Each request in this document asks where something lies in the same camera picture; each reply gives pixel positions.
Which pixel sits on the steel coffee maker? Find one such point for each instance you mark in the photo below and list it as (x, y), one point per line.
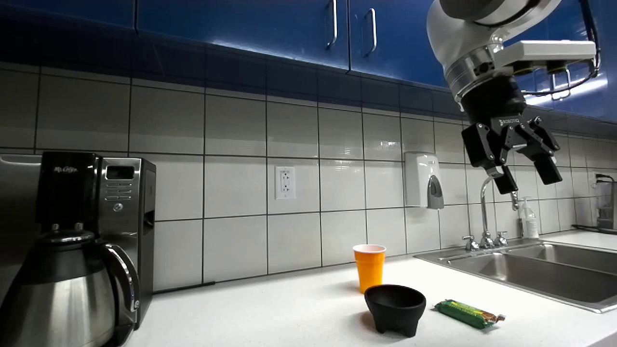
(112, 199)

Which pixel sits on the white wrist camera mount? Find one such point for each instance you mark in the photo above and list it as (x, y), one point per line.
(540, 53)

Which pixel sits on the clear soap bottle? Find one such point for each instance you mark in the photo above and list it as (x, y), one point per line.
(526, 221)

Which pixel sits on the green candy bar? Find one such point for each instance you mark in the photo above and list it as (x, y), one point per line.
(467, 315)

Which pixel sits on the white wall outlet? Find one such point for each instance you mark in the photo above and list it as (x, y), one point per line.
(283, 182)

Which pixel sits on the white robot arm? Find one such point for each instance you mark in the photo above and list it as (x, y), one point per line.
(465, 36)

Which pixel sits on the orange plastic cup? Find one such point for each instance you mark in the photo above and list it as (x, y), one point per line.
(368, 261)

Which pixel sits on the black bowl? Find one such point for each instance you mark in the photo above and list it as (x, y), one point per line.
(395, 309)

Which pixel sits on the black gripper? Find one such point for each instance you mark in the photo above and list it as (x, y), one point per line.
(492, 107)

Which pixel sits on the stainless steel double sink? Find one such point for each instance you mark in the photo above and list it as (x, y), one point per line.
(575, 277)

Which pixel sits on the white soap dispenser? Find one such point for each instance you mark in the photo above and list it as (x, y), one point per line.
(422, 186)

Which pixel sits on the blue upper cabinets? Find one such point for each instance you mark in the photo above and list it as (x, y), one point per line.
(363, 53)

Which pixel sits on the appliance on right counter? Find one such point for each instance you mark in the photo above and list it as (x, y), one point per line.
(605, 205)

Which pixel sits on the steel coffee carafe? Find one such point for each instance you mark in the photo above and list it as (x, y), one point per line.
(71, 292)

